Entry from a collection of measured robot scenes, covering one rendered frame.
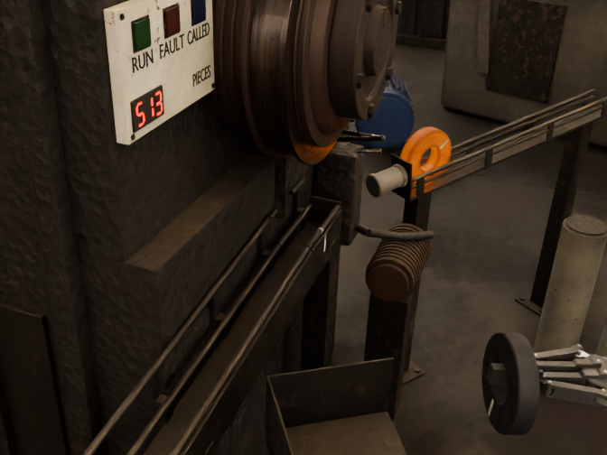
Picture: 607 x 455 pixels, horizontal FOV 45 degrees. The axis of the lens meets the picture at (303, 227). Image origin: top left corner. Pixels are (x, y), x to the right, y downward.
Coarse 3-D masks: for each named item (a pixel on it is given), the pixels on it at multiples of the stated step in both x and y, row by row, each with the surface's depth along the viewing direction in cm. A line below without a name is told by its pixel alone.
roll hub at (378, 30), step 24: (360, 0) 115; (384, 0) 130; (336, 24) 116; (360, 24) 115; (384, 24) 126; (336, 48) 117; (360, 48) 118; (384, 48) 130; (336, 72) 119; (360, 72) 125; (384, 72) 138; (336, 96) 122; (360, 96) 124
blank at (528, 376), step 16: (496, 336) 113; (512, 336) 110; (496, 352) 113; (512, 352) 107; (528, 352) 107; (512, 368) 107; (528, 368) 105; (512, 384) 106; (528, 384) 104; (496, 400) 113; (512, 400) 106; (528, 400) 104; (496, 416) 112; (512, 416) 106; (528, 416) 105; (512, 432) 108
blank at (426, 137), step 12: (420, 132) 182; (432, 132) 182; (408, 144) 181; (420, 144) 181; (432, 144) 184; (444, 144) 187; (408, 156) 181; (420, 156) 183; (432, 156) 189; (444, 156) 189; (420, 168) 185; (432, 168) 188
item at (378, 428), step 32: (288, 384) 111; (320, 384) 113; (352, 384) 115; (384, 384) 116; (288, 416) 114; (320, 416) 116; (352, 416) 118; (384, 416) 119; (288, 448) 98; (320, 448) 113; (352, 448) 113; (384, 448) 113
